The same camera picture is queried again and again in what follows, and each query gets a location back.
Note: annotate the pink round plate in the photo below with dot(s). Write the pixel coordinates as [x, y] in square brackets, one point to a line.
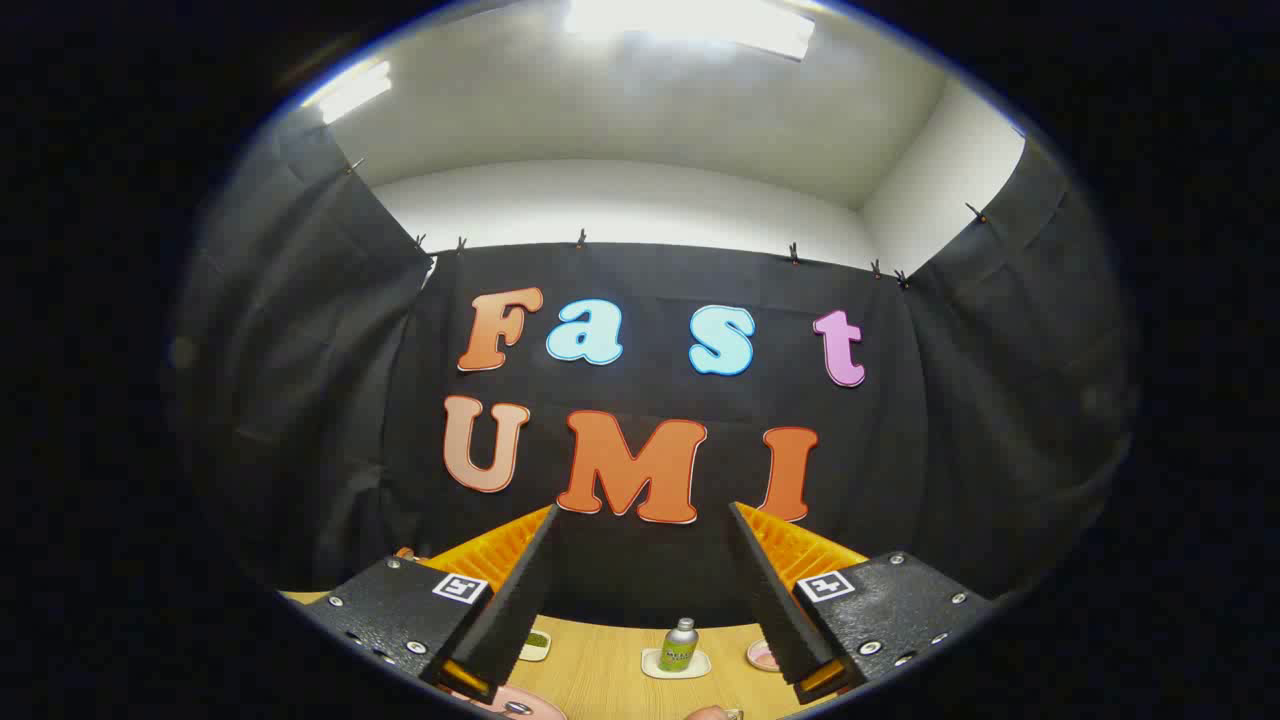
[545, 706]

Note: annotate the white square coaster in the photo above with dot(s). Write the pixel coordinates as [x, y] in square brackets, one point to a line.
[650, 666]

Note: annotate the ceiling light panel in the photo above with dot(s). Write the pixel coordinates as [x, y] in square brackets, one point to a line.
[355, 92]
[690, 22]

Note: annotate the white oval food plate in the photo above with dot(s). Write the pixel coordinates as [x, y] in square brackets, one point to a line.
[762, 655]

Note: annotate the white compartment dish with beans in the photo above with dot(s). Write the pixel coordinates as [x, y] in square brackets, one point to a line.
[537, 646]

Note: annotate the black backdrop cloth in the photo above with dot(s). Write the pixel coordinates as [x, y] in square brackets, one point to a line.
[650, 280]

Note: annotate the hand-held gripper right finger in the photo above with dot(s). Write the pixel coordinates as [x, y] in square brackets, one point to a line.
[775, 600]

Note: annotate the row of black cloth clips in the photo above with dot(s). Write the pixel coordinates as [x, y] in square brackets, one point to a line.
[794, 253]

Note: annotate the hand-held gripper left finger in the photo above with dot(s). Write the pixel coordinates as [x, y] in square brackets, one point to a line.
[520, 600]

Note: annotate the silver green soda bottle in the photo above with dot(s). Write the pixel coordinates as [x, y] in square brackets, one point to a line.
[680, 645]

